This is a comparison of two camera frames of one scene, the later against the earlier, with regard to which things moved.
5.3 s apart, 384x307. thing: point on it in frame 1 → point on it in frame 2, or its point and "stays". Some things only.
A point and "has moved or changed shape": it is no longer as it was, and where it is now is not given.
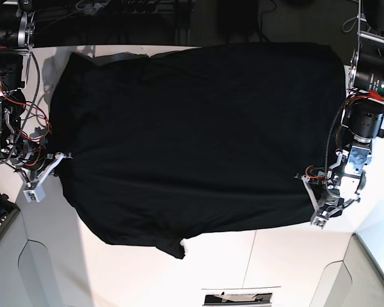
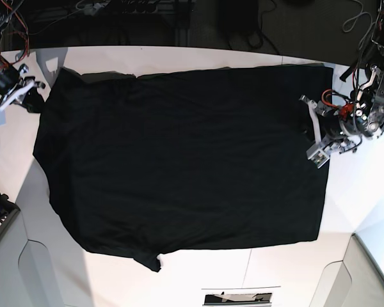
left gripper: [38, 176] → [25, 84]
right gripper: [328, 212] → [329, 128]
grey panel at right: [355, 281] stays
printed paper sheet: [264, 296] stays
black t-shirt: [196, 142] has moved or changed shape
